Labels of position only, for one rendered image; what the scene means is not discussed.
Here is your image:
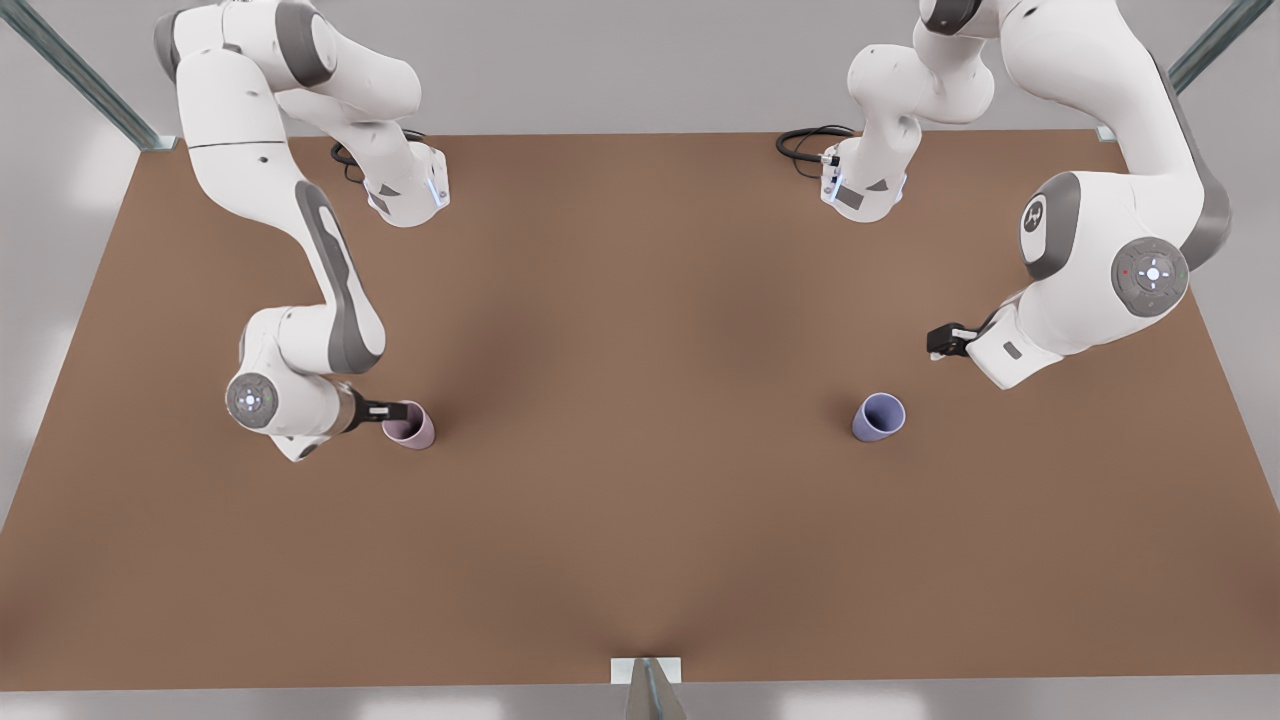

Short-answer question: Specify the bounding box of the pink cup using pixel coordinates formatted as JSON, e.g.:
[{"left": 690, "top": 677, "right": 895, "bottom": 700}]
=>
[{"left": 382, "top": 401, "right": 437, "bottom": 451}]

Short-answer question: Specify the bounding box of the purple cup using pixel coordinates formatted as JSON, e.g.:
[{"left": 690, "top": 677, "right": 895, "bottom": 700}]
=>
[{"left": 852, "top": 392, "right": 907, "bottom": 443}]

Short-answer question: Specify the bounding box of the black cable loop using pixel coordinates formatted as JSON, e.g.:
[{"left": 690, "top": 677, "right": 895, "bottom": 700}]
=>
[
  {"left": 330, "top": 129, "right": 428, "bottom": 185},
  {"left": 775, "top": 125, "right": 858, "bottom": 180}
]

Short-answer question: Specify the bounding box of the silver frame post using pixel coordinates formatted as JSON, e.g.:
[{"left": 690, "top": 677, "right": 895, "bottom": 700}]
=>
[
  {"left": 0, "top": 0, "right": 178, "bottom": 153},
  {"left": 1095, "top": 0, "right": 1277, "bottom": 143},
  {"left": 611, "top": 657, "right": 685, "bottom": 720}
]

